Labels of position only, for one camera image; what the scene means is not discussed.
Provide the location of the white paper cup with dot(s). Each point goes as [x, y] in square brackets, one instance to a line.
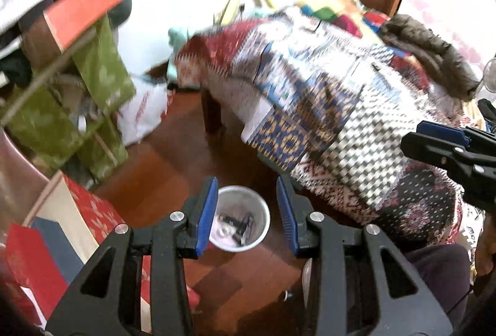
[248, 200]

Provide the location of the orange box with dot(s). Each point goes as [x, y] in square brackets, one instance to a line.
[85, 6]

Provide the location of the brown puffer jacket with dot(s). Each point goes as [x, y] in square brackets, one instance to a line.
[426, 45]

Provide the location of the white plastic bag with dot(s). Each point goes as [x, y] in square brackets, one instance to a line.
[143, 111]

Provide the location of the thin grey rod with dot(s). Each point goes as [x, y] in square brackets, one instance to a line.
[46, 74]

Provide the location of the brown cardboard box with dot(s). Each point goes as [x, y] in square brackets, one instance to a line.
[37, 41]

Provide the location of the plain red box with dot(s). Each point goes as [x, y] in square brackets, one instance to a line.
[31, 270]

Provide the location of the red floral gift box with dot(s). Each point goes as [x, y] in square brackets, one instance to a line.
[93, 212]

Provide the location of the patchwork printed blanket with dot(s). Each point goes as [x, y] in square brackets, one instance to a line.
[348, 134]

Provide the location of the teal plastic object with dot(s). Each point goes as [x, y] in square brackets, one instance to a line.
[178, 37]

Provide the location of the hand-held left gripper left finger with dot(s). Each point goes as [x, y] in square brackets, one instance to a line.
[205, 216]

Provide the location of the dark blue box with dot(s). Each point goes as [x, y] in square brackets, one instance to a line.
[58, 247]

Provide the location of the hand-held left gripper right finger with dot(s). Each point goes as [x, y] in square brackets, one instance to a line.
[288, 221]

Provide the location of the standing fan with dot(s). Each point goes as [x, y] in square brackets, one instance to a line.
[490, 74]

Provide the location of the person's left leg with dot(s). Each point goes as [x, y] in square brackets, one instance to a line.
[438, 274]

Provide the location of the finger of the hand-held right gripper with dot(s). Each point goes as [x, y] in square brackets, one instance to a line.
[426, 150]
[441, 130]

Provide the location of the black clips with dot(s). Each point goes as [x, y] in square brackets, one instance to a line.
[244, 229]

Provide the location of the green gift bag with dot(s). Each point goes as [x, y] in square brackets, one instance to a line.
[104, 68]
[42, 123]

